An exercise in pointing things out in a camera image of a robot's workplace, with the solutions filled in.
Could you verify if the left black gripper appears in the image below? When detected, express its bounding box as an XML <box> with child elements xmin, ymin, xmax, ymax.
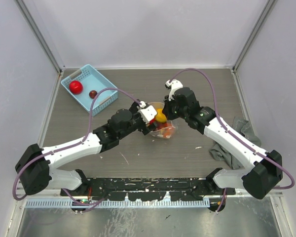
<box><xmin>118</xmin><ymin>100</ymin><xmax>156</xmax><ymax>140</ymax></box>

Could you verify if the yellow lemon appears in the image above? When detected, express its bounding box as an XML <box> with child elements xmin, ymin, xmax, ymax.
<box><xmin>154</xmin><ymin>108</ymin><xmax>167</xmax><ymax>123</ymax></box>

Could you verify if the red pear shaped fruit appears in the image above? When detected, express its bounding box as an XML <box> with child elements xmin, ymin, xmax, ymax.
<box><xmin>149</xmin><ymin>119</ymin><xmax>157</xmax><ymax>124</ymax></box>

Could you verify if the orange tangerine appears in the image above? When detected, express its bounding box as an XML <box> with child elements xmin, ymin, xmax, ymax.
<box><xmin>160</xmin><ymin>123</ymin><xmax>176</xmax><ymax>139</ymax></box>

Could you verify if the clear zip top bag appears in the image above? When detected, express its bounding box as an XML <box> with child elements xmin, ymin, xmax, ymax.
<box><xmin>149</xmin><ymin>102</ymin><xmax>178</xmax><ymax>139</ymax></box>

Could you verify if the small dark red fruit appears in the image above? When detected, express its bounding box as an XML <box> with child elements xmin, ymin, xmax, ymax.
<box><xmin>89</xmin><ymin>90</ymin><xmax>98</xmax><ymax>99</ymax></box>

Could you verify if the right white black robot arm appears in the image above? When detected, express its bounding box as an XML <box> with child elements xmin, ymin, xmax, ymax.
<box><xmin>163</xmin><ymin>86</ymin><xmax>283</xmax><ymax>199</ymax></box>

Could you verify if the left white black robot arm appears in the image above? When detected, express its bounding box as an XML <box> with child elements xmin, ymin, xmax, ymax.
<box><xmin>15</xmin><ymin>102</ymin><xmax>157</xmax><ymax>196</ymax></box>

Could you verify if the light blue plastic basket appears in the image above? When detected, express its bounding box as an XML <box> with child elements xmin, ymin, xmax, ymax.
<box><xmin>61</xmin><ymin>64</ymin><xmax>118</xmax><ymax>116</ymax></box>

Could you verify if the grey cloth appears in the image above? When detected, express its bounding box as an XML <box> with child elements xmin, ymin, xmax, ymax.
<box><xmin>205</xmin><ymin>117</ymin><xmax>262</xmax><ymax>170</ymax></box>

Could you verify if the red apple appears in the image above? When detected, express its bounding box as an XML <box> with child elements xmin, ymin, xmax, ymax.
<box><xmin>69</xmin><ymin>80</ymin><xmax>83</xmax><ymax>95</ymax></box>

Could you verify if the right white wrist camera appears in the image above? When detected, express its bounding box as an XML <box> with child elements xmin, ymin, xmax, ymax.
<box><xmin>165</xmin><ymin>79</ymin><xmax>183</xmax><ymax>101</ymax></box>

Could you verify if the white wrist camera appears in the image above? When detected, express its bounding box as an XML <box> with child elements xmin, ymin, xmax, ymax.
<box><xmin>165</xmin><ymin>79</ymin><xmax>183</xmax><ymax>101</ymax></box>
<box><xmin>137</xmin><ymin>101</ymin><xmax>157</xmax><ymax>124</ymax></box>

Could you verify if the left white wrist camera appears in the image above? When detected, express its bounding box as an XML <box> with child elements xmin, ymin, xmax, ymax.
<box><xmin>137</xmin><ymin>101</ymin><xmax>157</xmax><ymax>124</ymax></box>

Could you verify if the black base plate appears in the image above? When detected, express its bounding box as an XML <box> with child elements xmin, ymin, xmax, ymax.
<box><xmin>69</xmin><ymin>178</ymin><xmax>223</xmax><ymax>201</ymax></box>

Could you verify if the light blue cable duct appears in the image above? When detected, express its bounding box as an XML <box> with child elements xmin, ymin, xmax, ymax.
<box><xmin>25</xmin><ymin>197</ymin><xmax>210</xmax><ymax>209</ymax></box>

